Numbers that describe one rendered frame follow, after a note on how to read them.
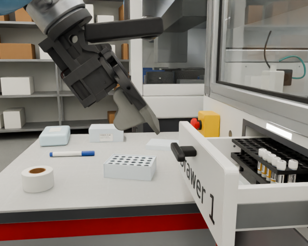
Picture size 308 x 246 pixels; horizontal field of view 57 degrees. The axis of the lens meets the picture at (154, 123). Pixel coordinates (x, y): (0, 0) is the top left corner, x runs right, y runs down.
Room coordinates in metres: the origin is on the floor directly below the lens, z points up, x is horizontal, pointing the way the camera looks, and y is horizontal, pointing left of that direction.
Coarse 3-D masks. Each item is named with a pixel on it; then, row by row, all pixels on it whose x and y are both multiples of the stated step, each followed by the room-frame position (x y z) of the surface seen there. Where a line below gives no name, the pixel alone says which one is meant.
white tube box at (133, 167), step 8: (112, 160) 0.72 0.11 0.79; (120, 160) 0.72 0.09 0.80; (128, 160) 0.72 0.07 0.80; (136, 160) 0.73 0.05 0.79; (144, 160) 0.72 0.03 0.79; (152, 160) 0.72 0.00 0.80; (104, 168) 0.69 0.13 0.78; (112, 168) 0.68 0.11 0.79; (120, 168) 0.68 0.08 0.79; (128, 168) 0.68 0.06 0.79; (136, 168) 0.67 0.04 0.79; (144, 168) 0.67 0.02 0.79; (152, 168) 0.68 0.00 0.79; (104, 176) 0.69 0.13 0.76; (112, 176) 0.68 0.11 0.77; (120, 176) 0.68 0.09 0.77; (128, 176) 0.68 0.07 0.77; (136, 176) 0.67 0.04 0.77; (144, 176) 0.67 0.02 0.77; (152, 176) 0.68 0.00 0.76
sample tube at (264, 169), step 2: (264, 152) 0.43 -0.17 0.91; (266, 152) 0.43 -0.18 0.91; (268, 152) 0.43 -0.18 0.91; (270, 152) 0.43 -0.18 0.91; (264, 154) 0.43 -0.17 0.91; (266, 154) 0.43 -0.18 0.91; (264, 156) 0.43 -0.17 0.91; (266, 156) 0.43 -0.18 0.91; (264, 158) 0.43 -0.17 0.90; (266, 158) 0.43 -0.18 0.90; (266, 160) 0.43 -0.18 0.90; (262, 164) 0.43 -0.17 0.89; (262, 166) 0.43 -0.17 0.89; (264, 166) 0.43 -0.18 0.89; (262, 168) 0.43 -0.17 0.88; (264, 168) 0.43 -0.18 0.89; (266, 168) 0.43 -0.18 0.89; (262, 170) 0.43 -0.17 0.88; (264, 170) 0.43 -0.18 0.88; (262, 172) 0.43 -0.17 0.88; (264, 172) 0.43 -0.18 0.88; (262, 174) 0.43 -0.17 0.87; (264, 174) 0.43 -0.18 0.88; (262, 176) 0.43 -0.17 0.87; (264, 176) 0.43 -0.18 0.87
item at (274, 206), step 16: (224, 144) 0.58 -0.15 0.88; (240, 192) 0.34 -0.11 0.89; (256, 192) 0.34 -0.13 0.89; (272, 192) 0.34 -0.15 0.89; (288, 192) 0.34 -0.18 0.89; (304, 192) 0.34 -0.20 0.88; (240, 208) 0.33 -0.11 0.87; (256, 208) 0.34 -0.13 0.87; (272, 208) 0.34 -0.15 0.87; (288, 208) 0.34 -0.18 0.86; (304, 208) 0.34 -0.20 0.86; (240, 224) 0.33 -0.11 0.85; (256, 224) 0.34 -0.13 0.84; (272, 224) 0.34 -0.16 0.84; (288, 224) 0.34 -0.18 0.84; (304, 224) 0.34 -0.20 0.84
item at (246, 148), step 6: (240, 144) 0.51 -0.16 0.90; (246, 144) 0.51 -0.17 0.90; (246, 150) 0.48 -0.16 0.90; (252, 150) 0.48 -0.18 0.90; (258, 150) 0.48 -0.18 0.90; (252, 156) 0.46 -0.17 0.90; (258, 156) 0.45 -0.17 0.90; (264, 162) 0.42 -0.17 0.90; (270, 168) 0.40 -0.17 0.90; (276, 168) 0.39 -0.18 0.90; (276, 174) 0.38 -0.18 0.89; (282, 174) 0.38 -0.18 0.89; (288, 174) 0.38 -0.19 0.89
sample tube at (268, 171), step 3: (267, 156) 0.42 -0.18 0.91; (270, 156) 0.41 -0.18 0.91; (273, 156) 0.41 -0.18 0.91; (267, 159) 0.42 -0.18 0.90; (270, 159) 0.41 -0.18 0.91; (267, 162) 0.42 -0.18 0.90; (270, 162) 0.41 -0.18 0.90; (267, 168) 0.42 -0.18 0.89; (267, 171) 0.42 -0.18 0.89; (270, 171) 0.41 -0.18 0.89; (267, 174) 0.41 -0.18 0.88; (270, 174) 0.41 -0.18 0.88; (267, 177) 0.41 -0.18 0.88; (270, 177) 0.41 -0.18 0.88; (267, 180) 0.41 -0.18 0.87; (270, 180) 0.41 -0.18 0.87
